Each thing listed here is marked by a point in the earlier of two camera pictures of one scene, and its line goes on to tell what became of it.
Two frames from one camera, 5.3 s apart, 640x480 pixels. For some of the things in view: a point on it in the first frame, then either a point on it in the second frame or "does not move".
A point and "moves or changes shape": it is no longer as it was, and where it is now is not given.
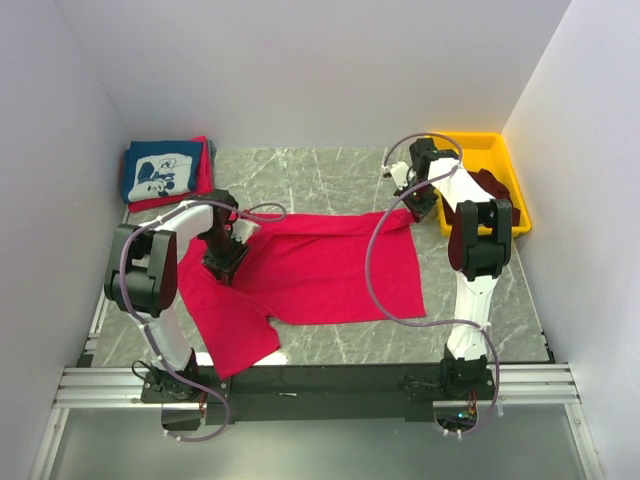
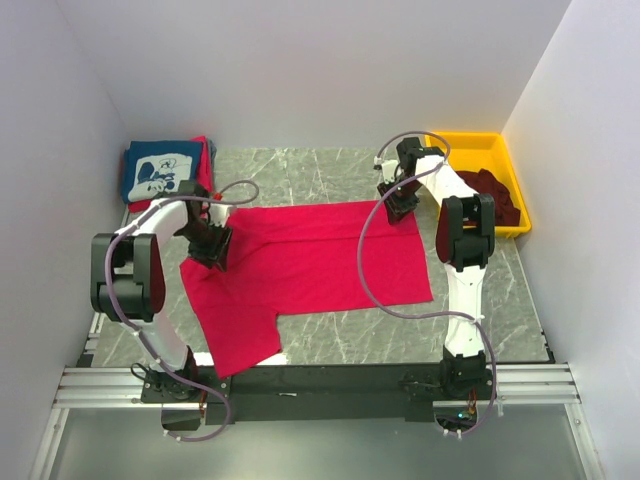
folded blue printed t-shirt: (158, 168) does not move
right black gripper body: (421, 202) → (400, 199)
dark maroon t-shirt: (492, 188) does not move
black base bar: (322, 393) does not move
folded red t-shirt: (202, 186) does not move
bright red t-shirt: (305, 268) moves or changes shape
